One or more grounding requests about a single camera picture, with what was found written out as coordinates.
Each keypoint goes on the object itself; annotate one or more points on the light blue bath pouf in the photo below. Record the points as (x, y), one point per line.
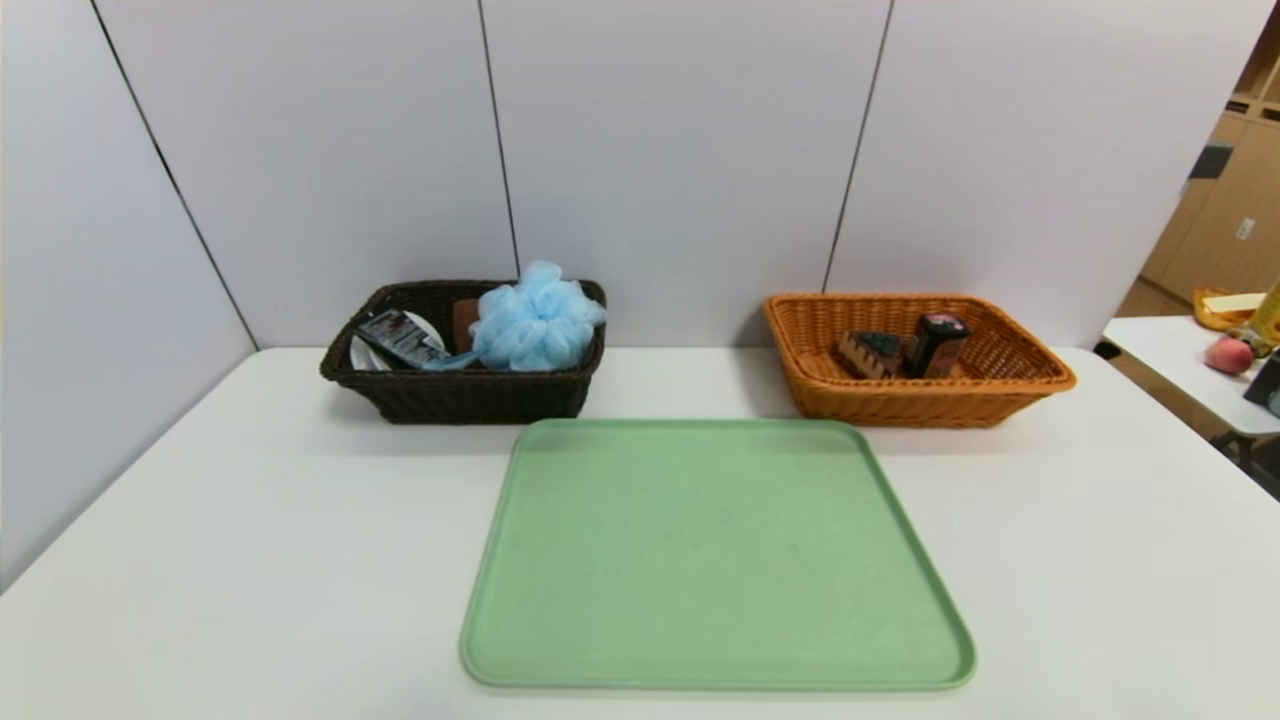
(535, 320)

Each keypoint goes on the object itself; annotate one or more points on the brown towel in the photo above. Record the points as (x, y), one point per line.
(463, 322)

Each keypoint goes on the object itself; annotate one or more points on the chocolate blueberry cake slice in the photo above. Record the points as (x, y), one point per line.
(868, 355)

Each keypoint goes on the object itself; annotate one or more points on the black cosmetic tube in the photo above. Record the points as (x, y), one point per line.
(400, 340)

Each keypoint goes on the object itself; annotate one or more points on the white round plastic container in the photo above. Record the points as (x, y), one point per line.
(360, 357)

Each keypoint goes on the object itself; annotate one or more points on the small black drink carton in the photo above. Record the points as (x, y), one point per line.
(938, 345)

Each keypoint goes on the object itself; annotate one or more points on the dark brown wicker basket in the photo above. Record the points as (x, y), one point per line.
(470, 395)

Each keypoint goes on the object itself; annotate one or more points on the orange wicker basket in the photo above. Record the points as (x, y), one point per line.
(900, 405)

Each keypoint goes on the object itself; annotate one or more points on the light green plastic tray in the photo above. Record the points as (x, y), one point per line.
(720, 560)

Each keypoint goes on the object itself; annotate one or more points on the white side table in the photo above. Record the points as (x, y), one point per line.
(1170, 350)

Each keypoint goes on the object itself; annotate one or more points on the yellow wicker bowl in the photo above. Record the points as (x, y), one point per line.
(1215, 318)

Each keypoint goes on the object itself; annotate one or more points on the red peach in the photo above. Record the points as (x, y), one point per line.
(1230, 355)

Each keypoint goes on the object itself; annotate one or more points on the light wooden cabinet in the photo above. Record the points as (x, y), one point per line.
(1220, 250)

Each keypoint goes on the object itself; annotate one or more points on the dark grey cabinet plate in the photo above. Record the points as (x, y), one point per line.
(1212, 160)

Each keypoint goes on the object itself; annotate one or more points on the dark box on side table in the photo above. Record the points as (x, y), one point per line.
(1268, 380)

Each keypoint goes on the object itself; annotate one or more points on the yellow bottle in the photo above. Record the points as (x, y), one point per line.
(1270, 315)

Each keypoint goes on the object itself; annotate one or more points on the white wall socket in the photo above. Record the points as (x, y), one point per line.
(1246, 228)

